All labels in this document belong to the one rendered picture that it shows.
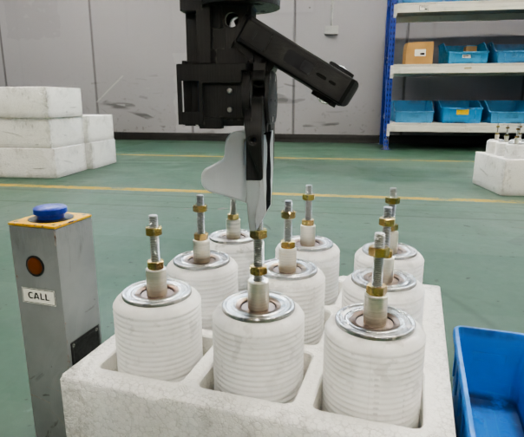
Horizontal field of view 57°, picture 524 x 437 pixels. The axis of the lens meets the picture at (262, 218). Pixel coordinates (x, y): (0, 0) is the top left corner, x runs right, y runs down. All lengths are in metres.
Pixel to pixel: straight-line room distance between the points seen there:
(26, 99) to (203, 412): 2.86
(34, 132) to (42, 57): 3.54
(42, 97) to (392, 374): 2.89
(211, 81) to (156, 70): 5.60
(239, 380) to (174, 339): 0.08
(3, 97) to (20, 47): 3.59
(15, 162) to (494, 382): 2.94
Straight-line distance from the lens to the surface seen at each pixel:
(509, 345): 0.84
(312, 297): 0.59
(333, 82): 0.44
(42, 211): 0.64
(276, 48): 0.44
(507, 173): 2.67
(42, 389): 0.73
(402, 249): 0.72
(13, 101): 3.28
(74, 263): 0.65
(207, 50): 0.45
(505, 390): 0.87
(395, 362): 0.46
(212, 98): 0.44
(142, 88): 6.09
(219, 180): 0.44
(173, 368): 0.54
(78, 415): 0.58
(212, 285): 0.61
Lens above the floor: 0.46
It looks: 14 degrees down
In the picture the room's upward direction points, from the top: straight up
